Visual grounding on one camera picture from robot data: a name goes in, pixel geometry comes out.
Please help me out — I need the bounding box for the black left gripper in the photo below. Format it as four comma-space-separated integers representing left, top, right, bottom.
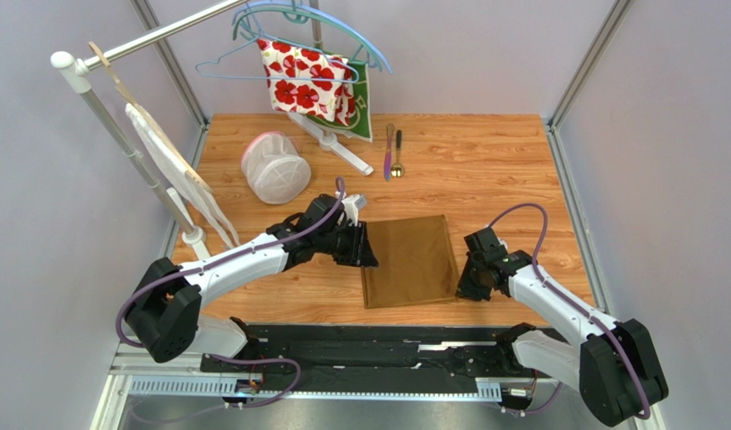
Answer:
315, 220, 380, 268

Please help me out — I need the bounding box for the brown cloth napkin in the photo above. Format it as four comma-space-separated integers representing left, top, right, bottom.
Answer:
361, 215, 460, 309

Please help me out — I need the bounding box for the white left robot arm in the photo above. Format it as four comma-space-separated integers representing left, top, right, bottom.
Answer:
116, 193, 379, 363

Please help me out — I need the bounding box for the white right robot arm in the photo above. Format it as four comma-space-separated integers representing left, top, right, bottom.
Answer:
457, 228, 669, 426

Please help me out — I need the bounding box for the white mesh laundry basket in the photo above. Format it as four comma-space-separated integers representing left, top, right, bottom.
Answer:
241, 132, 312, 205

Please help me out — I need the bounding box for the green patterned cloth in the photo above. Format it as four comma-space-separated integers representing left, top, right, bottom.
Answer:
303, 60, 372, 142

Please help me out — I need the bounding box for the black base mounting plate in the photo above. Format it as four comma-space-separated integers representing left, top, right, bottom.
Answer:
200, 323, 543, 394

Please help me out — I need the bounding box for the red floral cloth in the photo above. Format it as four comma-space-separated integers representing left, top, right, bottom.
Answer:
256, 39, 355, 125

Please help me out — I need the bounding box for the white mesh garment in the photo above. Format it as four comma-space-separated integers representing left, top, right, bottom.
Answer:
125, 103, 240, 248

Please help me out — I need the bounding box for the wooden hanger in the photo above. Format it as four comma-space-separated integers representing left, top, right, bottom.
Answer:
88, 41, 213, 196

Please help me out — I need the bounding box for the teal plastic hanger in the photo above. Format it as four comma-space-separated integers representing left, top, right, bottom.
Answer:
231, 0, 379, 67

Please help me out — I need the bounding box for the blue plastic hanger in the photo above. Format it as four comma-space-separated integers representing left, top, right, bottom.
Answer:
236, 0, 395, 75

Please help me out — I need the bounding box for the white clothes rack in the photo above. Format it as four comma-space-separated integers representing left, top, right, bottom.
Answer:
50, 1, 393, 259

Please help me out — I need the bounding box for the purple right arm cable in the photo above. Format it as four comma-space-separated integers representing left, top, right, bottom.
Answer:
487, 202, 653, 421

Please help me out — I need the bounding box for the gold spoon black handle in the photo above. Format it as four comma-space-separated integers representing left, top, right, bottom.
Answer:
391, 130, 405, 178

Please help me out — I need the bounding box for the purple handled knife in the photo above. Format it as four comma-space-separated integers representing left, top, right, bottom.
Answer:
383, 123, 395, 182

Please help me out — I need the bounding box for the light blue wire hanger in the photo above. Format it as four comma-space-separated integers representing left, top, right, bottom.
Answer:
194, 35, 361, 87

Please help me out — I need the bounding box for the aluminium frame rail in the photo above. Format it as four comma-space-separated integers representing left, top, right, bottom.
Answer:
111, 334, 649, 402

